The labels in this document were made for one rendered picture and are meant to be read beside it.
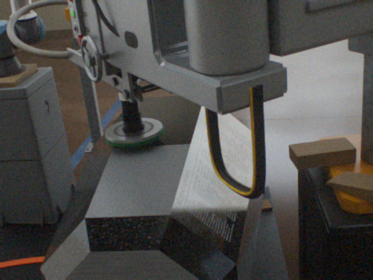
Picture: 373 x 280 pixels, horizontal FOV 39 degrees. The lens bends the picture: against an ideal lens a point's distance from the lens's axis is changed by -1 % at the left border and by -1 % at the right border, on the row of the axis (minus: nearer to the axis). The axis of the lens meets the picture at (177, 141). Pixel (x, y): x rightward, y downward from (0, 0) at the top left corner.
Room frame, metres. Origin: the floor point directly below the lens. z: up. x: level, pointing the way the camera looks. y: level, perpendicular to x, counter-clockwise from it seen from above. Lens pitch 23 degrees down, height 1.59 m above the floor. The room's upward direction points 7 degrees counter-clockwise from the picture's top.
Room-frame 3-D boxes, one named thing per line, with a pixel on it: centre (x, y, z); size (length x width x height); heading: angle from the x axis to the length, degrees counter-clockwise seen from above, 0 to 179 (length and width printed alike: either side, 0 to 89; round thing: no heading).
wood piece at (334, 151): (1.58, -0.48, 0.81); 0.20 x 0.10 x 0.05; 92
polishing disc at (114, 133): (1.80, 0.15, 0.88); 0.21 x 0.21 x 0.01
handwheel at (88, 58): (1.64, 0.21, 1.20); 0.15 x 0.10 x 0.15; 27
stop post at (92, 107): (3.77, 0.61, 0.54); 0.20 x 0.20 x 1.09; 84
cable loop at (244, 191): (1.21, -0.14, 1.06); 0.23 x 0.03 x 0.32; 27
